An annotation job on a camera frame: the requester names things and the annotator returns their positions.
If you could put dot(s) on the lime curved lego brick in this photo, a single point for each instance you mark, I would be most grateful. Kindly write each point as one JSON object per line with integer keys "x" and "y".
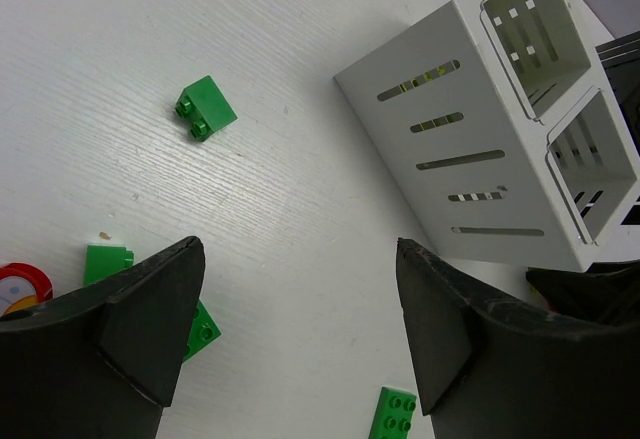
{"x": 427, "y": 76}

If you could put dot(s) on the green sloped lego brick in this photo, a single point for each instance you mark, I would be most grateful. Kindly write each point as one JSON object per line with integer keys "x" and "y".
{"x": 205, "y": 108}

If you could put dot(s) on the black two-compartment container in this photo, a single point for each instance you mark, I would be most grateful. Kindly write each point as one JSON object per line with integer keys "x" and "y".
{"x": 620, "y": 60}

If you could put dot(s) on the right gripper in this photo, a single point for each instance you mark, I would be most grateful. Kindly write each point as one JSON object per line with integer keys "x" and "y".
{"x": 489, "y": 365}

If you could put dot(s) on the green 2x2 lego brick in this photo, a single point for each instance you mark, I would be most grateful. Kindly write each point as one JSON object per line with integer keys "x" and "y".
{"x": 203, "y": 332}

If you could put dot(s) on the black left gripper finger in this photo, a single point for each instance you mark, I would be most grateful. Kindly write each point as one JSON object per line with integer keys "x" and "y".
{"x": 104, "y": 360}

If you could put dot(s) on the red flower lego piece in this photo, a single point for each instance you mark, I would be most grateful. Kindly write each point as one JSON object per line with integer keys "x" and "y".
{"x": 22, "y": 286}

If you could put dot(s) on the small green lego brick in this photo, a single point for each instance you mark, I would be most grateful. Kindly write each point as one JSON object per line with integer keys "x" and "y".
{"x": 102, "y": 261}

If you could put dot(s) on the green 2x4 lego plate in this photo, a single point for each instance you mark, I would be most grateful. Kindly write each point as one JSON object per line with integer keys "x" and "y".
{"x": 393, "y": 414}

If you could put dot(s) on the white two-compartment container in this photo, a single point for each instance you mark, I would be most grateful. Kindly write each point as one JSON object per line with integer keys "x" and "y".
{"x": 541, "y": 169}

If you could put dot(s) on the lime square lego brick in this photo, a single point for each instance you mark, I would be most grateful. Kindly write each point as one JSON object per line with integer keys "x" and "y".
{"x": 441, "y": 121}

